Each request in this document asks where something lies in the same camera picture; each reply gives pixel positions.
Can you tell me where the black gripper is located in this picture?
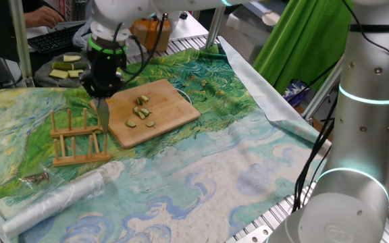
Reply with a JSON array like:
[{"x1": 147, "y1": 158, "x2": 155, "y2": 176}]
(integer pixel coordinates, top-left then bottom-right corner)
[{"x1": 79, "y1": 50, "x2": 128, "y2": 102}]

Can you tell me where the steel cleaver knife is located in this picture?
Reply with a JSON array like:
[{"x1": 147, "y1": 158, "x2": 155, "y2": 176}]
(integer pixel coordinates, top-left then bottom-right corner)
[{"x1": 95, "y1": 97, "x2": 111, "y2": 136}]

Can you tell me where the person's bare hand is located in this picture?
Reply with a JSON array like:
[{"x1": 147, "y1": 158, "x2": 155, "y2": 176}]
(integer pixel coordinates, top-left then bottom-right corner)
[{"x1": 32, "y1": 5, "x2": 66, "y2": 30}]

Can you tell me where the crumpled clear plastic bag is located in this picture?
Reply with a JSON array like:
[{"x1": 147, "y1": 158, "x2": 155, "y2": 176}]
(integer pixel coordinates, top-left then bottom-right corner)
[{"x1": 72, "y1": 16, "x2": 147, "y2": 59}]

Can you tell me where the bamboo cutting board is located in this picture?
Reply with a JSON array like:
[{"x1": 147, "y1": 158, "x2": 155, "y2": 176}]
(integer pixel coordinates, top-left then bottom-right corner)
[{"x1": 89, "y1": 79, "x2": 202, "y2": 151}]

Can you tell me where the black computer keyboard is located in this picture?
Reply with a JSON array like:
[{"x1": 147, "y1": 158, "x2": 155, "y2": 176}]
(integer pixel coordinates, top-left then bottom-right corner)
[{"x1": 27, "y1": 22, "x2": 93, "y2": 54}]

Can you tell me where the wooden peg rack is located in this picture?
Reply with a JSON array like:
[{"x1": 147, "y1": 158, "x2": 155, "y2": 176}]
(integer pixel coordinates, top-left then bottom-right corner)
[{"x1": 50, "y1": 107, "x2": 111, "y2": 168}]

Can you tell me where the small bag of screws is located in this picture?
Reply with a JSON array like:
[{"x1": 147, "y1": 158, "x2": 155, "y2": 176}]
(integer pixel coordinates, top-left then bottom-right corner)
[{"x1": 18, "y1": 165, "x2": 66, "y2": 194}]

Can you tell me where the clear plastic bag roll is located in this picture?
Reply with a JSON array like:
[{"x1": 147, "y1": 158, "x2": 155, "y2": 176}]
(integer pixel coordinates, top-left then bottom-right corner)
[{"x1": 1, "y1": 170, "x2": 107, "y2": 240}]

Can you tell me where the painted landscape tablecloth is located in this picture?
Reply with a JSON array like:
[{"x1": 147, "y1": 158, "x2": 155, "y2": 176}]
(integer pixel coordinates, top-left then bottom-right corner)
[{"x1": 0, "y1": 36, "x2": 342, "y2": 243}]

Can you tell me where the blue white patterned bag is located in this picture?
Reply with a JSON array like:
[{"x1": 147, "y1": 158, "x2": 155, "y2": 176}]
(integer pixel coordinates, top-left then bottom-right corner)
[{"x1": 284, "y1": 79, "x2": 312, "y2": 107}]

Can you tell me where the green curtain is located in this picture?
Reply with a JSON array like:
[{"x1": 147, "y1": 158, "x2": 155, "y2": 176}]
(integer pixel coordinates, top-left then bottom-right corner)
[{"x1": 252, "y1": 0, "x2": 355, "y2": 96}]

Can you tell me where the metal mounting plate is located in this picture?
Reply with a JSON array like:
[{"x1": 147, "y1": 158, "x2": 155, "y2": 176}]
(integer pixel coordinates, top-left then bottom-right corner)
[{"x1": 236, "y1": 225, "x2": 274, "y2": 243}]

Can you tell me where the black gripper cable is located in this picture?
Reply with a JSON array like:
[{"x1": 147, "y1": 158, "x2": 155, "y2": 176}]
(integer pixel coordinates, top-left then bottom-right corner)
[{"x1": 113, "y1": 13, "x2": 167, "y2": 89}]

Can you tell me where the aluminium frame beam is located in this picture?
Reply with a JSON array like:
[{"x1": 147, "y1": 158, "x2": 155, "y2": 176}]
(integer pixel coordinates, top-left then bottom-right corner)
[
  {"x1": 301, "y1": 55, "x2": 346, "y2": 122},
  {"x1": 203, "y1": 6, "x2": 228, "y2": 50},
  {"x1": 9, "y1": 0, "x2": 36, "y2": 88}
]

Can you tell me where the black cable bundle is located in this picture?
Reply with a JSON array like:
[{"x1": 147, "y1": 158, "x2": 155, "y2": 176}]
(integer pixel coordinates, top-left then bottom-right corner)
[{"x1": 291, "y1": 97, "x2": 338, "y2": 214}]

